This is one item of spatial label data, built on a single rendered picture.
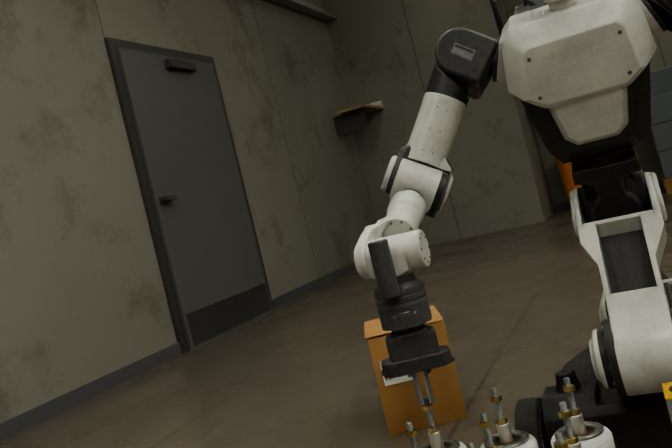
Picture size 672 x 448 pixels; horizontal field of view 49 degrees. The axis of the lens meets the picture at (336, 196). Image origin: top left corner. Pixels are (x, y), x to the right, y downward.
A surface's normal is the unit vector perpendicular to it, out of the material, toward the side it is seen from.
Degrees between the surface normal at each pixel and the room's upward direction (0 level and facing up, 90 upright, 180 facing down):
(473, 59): 81
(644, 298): 60
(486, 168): 90
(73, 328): 90
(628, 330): 46
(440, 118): 86
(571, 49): 110
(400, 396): 89
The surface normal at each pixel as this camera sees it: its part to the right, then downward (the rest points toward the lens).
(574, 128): -0.24, 0.39
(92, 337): 0.90, -0.22
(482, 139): -0.37, 0.07
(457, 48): -0.22, -0.12
